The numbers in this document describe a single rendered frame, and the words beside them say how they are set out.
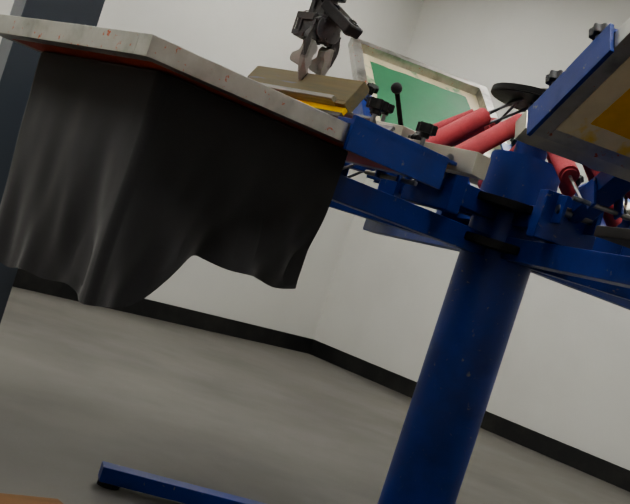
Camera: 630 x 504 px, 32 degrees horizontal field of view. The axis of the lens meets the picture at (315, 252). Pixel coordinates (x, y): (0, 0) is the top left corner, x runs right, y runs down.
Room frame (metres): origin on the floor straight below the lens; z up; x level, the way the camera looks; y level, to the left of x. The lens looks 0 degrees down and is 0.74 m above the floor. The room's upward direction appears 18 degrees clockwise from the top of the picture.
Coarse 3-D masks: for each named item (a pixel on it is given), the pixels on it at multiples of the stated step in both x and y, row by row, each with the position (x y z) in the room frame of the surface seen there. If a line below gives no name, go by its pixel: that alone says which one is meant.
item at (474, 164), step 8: (424, 144) 2.42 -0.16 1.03; (432, 144) 2.40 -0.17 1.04; (440, 152) 2.38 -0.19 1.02; (448, 152) 2.37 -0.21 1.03; (456, 152) 2.35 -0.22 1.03; (464, 152) 2.33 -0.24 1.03; (472, 152) 2.32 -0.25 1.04; (456, 160) 2.34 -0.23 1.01; (464, 160) 2.33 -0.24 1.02; (472, 160) 2.31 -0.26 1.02; (480, 160) 2.32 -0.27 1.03; (488, 160) 2.34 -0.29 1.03; (448, 168) 2.36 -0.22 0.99; (456, 168) 2.34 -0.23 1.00; (464, 168) 2.32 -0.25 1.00; (472, 168) 2.31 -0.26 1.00; (480, 168) 2.33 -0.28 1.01; (472, 176) 2.34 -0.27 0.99; (480, 176) 2.33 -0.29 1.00
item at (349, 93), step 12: (252, 72) 2.52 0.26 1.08; (264, 72) 2.49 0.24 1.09; (276, 72) 2.47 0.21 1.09; (288, 72) 2.44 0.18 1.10; (276, 84) 2.43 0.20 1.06; (288, 84) 2.41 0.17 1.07; (300, 84) 2.38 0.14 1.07; (312, 84) 2.36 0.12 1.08; (324, 84) 2.34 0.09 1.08; (336, 84) 2.32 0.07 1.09; (348, 84) 2.30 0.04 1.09; (360, 84) 2.27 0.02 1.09; (336, 96) 2.28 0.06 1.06; (348, 96) 2.26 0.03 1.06; (360, 96) 2.28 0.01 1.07; (348, 108) 2.26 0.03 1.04
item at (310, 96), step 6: (264, 84) 2.43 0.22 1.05; (270, 84) 2.42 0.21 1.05; (276, 90) 2.40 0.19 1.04; (282, 90) 2.38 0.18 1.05; (288, 90) 2.36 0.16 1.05; (294, 90) 2.35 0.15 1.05; (300, 90) 2.34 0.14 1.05; (306, 90) 2.33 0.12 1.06; (294, 96) 2.37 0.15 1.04; (300, 96) 2.35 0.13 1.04; (306, 96) 2.33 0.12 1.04; (312, 96) 2.31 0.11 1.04; (318, 96) 2.29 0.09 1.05; (324, 96) 2.28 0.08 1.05; (330, 96) 2.27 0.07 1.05; (318, 102) 2.31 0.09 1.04; (324, 102) 2.30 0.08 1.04; (330, 102) 2.28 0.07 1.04
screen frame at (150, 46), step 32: (0, 32) 2.15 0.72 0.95; (32, 32) 2.06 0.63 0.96; (64, 32) 1.98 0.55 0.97; (96, 32) 1.90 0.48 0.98; (128, 32) 1.83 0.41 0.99; (160, 64) 1.82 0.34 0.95; (192, 64) 1.84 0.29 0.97; (256, 96) 1.95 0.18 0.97; (288, 96) 1.99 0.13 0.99; (320, 128) 2.06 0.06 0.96
